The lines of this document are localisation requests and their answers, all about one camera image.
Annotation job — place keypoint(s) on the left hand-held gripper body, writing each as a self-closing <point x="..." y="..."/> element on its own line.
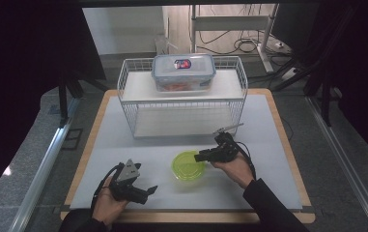
<point x="128" y="188"/>

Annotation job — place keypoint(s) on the dark curtain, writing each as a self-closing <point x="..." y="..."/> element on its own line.
<point x="20" y="80"/>
<point x="365" y="64"/>

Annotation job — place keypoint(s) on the white table mat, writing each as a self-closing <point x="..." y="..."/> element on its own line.
<point x="159" y="193"/>

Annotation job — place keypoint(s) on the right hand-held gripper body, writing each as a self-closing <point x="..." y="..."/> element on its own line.
<point x="225" y="153"/>

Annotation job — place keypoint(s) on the clear lidded plastic container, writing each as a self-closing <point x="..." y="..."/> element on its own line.
<point x="184" y="75"/>

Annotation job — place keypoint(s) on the aluminium floor rail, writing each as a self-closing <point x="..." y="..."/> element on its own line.
<point x="40" y="174"/>
<point x="345" y="167"/>

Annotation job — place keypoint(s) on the person's left hand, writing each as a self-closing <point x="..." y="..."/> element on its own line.
<point x="106" y="208"/>

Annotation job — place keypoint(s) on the white power strip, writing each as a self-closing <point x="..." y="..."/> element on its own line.
<point x="290" y="73"/>

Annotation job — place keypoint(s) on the white metal desk frame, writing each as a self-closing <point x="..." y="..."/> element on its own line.
<point x="230" y="22"/>

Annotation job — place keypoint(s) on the black metal stand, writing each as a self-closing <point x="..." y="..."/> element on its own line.
<point x="325" y="100"/>
<point x="64" y="100"/>

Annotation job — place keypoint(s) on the white panel board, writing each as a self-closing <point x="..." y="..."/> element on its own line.
<point x="123" y="30"/>

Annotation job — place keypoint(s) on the person's right hand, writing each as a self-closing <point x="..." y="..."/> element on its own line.
<point x="236" y="170"/>

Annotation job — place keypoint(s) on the black square floor frame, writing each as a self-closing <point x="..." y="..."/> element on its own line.
<point x="72" y="138"/>

